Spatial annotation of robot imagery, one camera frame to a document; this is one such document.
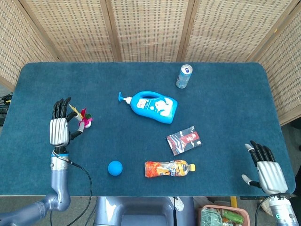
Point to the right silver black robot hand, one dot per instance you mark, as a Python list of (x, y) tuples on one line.
[(268, 174)]

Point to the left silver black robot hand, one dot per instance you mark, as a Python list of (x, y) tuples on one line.
[(58, 129)]

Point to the small colourful feather toy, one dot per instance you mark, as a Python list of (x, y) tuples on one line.
[(84, 120)]

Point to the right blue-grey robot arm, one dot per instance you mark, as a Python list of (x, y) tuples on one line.
[(283, 209)]

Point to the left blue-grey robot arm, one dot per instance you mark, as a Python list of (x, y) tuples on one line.
[(56, 183)]

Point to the green plastic bottle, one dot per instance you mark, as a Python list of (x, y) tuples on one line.
[(232, 216)]

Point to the pink plastic basket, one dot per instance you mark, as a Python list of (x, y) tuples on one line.
[(223, 215)]

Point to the blue foam ball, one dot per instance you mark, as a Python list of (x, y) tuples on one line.
[(115, 168)]

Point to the green snack packet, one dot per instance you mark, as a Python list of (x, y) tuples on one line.
[(210, 217)]

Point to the black red card box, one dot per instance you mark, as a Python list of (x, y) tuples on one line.
[(184, 140)]

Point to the blue pump soap bottle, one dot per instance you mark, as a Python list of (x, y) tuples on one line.
[(155, 107)]

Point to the orange iced tea bottle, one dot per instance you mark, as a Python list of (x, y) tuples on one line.
[(168, 168)]

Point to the blue-grey robot torso base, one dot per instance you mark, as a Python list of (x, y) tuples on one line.
[(145, 210)]

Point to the light blue drink can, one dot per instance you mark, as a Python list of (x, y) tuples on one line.
[(184, 76)]

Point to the woven rattan folding screen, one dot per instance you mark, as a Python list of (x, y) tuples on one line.
[(150, 28)]

